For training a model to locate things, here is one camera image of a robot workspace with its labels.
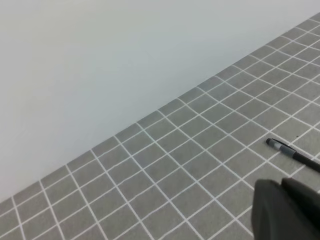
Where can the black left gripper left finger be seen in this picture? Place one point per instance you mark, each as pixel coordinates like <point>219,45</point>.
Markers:
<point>274,215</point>

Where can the black pen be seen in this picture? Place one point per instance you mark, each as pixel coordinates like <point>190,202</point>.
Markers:
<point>306,161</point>

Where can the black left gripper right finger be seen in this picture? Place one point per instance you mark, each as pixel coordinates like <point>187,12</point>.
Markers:
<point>307,202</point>

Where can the clear pen cap black tip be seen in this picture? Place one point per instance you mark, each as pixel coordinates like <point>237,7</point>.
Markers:
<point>280,146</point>

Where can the grey grid tablecloth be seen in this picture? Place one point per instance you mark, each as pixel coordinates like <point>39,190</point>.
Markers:
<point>187,170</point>

